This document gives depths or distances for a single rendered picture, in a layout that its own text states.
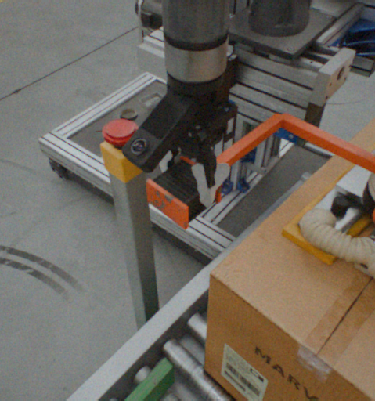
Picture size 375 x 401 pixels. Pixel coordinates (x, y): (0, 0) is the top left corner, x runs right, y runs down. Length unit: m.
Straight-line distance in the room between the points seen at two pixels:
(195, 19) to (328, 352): 0.48
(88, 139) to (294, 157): 1.00
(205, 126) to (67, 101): 2.31
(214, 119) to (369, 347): 0.40
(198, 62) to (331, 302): 0.43
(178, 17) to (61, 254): 1.61
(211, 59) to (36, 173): 1.94
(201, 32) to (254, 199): 1.42
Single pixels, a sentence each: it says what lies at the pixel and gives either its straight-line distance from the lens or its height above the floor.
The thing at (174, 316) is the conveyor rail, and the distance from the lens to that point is 1.10.
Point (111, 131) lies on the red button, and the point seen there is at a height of 1.04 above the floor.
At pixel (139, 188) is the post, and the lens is 0.95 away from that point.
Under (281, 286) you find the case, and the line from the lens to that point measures 0.74.
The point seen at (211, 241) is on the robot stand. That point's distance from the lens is 1.68.
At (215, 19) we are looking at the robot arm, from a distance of 0.50.
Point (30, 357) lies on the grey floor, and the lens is 1.80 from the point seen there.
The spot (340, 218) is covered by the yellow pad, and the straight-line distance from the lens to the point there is 0.82.
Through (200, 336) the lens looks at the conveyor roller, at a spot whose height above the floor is 0.54.
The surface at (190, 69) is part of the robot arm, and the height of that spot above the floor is 1.30.
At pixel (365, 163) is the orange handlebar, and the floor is 1.08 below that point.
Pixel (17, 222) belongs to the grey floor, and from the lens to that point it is 2.18.
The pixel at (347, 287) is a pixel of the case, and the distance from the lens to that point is 0.76.
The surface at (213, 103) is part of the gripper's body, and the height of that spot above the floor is 1.23.
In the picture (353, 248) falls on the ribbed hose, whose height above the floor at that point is 1.04.
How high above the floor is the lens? 1.57
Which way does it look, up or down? 47 degrees down
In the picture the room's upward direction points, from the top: straight up
